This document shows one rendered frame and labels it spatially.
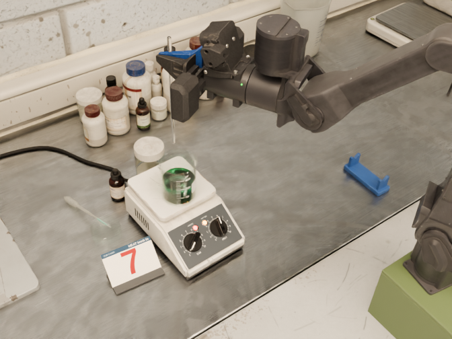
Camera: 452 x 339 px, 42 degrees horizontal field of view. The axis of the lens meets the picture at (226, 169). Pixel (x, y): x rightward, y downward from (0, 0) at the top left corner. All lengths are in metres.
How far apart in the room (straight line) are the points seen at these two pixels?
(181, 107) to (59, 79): 0.57
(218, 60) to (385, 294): 0.45
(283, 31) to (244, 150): 0.53
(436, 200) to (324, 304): 0.29
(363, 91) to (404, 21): 0.97
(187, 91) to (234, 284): 0.38
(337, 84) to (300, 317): 0.41
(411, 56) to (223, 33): 0.24
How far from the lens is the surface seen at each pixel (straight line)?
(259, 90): 0.80
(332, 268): 1.06
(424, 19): 1.75
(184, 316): 0.98
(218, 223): 1.01
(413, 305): 0.93
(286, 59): 0.77
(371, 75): 0.74
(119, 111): 1.25
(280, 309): 1.00
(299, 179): 1.20
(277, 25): 0.77
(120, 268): 1.02
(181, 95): 0.78
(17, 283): 1.05
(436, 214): 0.83
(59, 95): 1.34
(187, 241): 1.00
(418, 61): 0.72
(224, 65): 0.79
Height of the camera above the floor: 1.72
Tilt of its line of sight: 43 degrees down
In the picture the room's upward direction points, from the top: 3 degrees clockwise
